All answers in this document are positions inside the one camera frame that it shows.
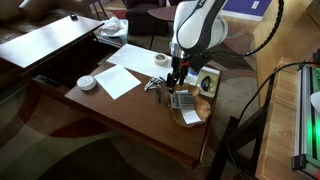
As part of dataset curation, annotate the white round speaker puck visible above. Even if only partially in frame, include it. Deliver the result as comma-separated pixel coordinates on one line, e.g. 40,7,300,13
76,75,98,92

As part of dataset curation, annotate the black power cable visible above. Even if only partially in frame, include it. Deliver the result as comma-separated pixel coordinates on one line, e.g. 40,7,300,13
226,60,320,180

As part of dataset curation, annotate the dark round side table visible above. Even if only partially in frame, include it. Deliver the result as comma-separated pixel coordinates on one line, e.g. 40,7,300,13
147,5,178,51

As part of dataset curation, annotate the grey desk calculator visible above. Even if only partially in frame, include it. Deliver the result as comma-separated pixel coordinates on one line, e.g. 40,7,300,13
169,91,196,110

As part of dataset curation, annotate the large white paper sheet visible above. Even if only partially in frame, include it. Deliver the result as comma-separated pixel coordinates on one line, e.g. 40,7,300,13
106,43,221,86

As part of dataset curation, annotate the clear plastic storage bin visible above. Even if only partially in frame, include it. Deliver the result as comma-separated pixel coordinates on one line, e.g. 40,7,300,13
96,18,129,46

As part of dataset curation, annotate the brown leather sofa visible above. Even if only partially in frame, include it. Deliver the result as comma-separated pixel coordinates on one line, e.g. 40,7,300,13
0,0,94,44

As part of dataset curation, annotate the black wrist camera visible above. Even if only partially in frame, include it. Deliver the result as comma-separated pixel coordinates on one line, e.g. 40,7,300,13
188,52,213,73

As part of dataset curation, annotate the patterned green brown rug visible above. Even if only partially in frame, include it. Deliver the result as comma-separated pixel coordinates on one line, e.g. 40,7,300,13
0,0,268,180

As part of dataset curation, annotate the crumpled white cloth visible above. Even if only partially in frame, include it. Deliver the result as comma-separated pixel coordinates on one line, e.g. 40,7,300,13
99,16,125,34

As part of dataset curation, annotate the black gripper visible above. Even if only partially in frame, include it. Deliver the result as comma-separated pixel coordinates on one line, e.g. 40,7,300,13
166,55,192,95

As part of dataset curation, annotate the rough wooden bowl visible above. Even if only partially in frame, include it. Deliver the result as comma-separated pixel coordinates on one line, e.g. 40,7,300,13
164,82,212,128

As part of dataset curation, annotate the white note card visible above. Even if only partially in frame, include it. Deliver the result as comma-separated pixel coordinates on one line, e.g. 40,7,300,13
180,108,203,126

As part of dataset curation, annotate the black corrugated robot hose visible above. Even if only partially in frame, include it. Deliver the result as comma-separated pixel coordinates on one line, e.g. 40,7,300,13
213,0,285,58

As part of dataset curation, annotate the dark brown armchair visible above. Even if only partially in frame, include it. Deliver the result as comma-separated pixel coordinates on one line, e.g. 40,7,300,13
124,0,169,37

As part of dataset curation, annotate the white rounded object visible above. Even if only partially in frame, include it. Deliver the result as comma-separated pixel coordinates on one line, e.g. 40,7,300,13
309,90,320,114

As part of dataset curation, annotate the white masking tape roll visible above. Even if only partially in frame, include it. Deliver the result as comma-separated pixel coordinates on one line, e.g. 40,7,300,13
153,52,170,66

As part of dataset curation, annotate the small printed white paper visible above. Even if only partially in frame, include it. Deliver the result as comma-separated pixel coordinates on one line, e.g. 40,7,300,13
93,64,142,101

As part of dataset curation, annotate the light wooden cabinet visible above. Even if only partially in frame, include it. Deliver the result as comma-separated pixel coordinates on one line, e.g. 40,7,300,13
252,0,320,180

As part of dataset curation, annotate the aluminium extrusion frame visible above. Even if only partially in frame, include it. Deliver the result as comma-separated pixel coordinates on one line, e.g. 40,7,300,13
291,63,320,179

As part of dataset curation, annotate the black metal stand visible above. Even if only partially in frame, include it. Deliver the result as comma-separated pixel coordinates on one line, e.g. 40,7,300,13
206,73,278,180

